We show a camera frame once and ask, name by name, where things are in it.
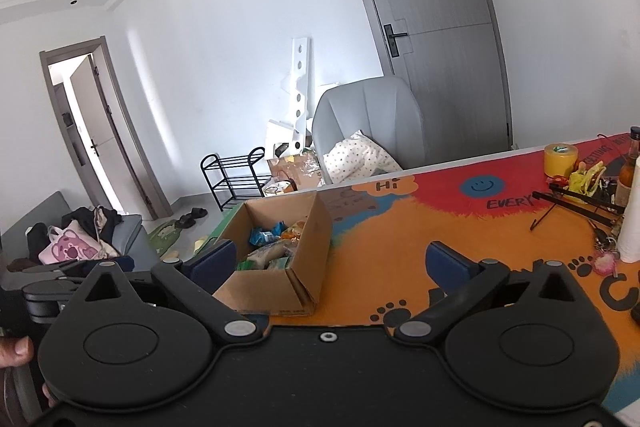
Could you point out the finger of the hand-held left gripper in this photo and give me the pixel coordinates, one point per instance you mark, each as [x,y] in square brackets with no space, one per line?
[45,297]

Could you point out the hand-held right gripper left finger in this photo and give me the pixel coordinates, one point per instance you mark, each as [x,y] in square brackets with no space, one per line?
[215,263]

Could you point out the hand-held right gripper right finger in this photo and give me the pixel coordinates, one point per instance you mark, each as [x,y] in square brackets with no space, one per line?
[445,264]

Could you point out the large white snack packet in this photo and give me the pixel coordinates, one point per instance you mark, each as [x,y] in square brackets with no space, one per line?
[265,254]

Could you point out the blue snack packet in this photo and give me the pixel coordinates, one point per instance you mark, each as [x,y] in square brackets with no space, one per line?
[262,236]

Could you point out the cardboard box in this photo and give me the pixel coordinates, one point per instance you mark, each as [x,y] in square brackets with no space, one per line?
[280,292]

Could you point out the pile of small snack packets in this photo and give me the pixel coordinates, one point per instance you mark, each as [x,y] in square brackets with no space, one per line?
[295,231]

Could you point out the person's left hand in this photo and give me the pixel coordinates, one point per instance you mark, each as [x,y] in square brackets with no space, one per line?
[15,352]

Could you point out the yellow slipper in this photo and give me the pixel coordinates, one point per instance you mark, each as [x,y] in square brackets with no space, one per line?
[200,243]
[172,254]

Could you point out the dark slippers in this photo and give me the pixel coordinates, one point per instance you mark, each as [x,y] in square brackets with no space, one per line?
[192,216]

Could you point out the pink printed bag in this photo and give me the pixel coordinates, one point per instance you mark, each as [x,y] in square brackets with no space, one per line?
[70,249]

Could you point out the green floor rug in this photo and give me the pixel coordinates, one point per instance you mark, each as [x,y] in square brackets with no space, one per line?
[165,237]

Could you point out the dark clothes pile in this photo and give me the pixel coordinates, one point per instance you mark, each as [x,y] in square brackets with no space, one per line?
[95,219]

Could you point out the grey sofa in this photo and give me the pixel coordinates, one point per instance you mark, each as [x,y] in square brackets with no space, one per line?
[127,232]

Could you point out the black shoe rack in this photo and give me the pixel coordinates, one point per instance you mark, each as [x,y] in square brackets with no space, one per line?
[232,161]

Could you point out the brown floor carton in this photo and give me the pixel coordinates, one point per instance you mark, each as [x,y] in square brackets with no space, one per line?
[300,172]

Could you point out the white dotted cushion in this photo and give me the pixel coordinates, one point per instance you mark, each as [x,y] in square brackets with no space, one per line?
[357,157]

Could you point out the white foam packing piece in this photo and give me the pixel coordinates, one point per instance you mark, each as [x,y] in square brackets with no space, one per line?
[277,134]

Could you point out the yellow tape roll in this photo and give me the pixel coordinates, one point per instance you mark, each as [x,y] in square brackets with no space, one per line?
[557,164]

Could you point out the metal key bunch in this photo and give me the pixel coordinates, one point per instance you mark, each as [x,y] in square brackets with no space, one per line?
[602,239]

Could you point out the yellow crumpled wrapper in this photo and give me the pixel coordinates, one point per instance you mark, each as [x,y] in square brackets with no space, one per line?
[582,182]

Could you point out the grey chair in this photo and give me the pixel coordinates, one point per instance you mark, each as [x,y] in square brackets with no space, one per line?
[370,107]

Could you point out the grey interior door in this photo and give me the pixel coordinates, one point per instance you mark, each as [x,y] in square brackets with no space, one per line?
[100,117]

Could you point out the amber glass bottle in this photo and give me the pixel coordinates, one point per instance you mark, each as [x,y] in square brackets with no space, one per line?
[625,187]

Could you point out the white foam board with holes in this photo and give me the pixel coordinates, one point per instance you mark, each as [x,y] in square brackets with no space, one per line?
[304,82]

